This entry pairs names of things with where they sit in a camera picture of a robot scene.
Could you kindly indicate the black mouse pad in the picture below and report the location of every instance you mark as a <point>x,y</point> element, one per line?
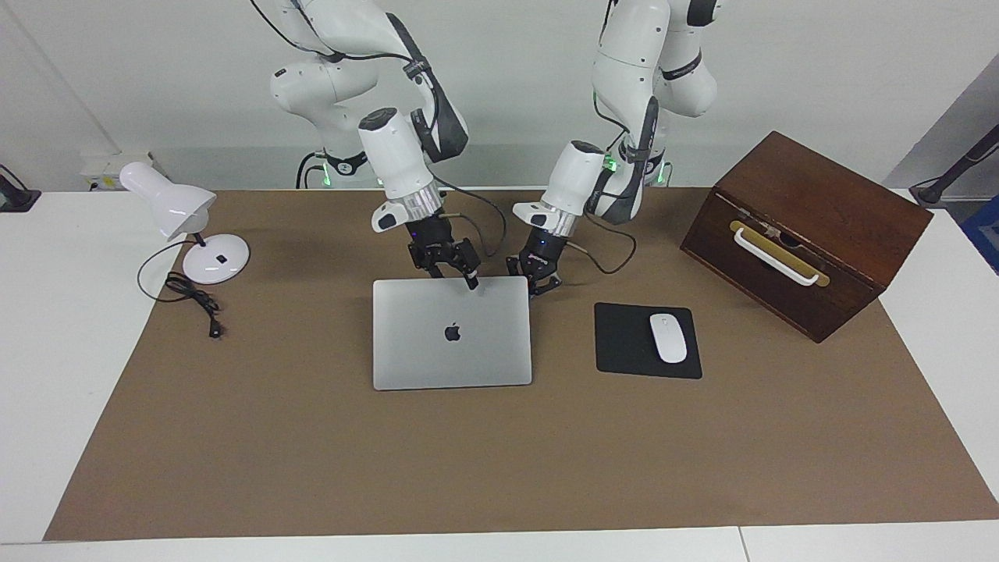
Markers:
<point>624,343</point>

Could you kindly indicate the blue crate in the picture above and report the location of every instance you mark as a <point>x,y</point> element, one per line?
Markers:
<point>985,234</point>

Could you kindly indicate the black clamp mount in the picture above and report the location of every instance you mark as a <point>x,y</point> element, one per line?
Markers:
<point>15,201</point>

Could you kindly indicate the silver Apple laptop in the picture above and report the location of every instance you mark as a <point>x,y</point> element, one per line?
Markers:
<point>453,359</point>

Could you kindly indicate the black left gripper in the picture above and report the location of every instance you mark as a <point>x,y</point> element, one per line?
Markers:
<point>540,254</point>

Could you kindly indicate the brown table mat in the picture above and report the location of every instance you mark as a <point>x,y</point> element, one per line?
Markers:
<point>499,468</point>

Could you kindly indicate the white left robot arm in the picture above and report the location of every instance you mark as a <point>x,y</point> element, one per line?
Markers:
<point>577,179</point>

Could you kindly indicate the black floor stand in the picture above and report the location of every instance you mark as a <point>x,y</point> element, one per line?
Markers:
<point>933,191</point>

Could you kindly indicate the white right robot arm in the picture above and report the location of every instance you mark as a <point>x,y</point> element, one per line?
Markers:
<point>398,156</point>

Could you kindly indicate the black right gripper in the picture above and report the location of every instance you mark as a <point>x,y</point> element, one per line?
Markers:
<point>433,242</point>

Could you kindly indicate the dark brown wooden box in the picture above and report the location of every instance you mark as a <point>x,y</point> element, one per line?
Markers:
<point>827,211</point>

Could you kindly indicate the white wall power outlet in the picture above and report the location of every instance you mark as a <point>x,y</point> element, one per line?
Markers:
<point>101,168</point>

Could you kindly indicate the white desk lamp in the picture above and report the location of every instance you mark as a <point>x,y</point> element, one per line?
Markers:
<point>168,199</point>

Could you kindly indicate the white computer mouse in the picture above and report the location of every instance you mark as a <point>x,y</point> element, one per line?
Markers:
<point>668,338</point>

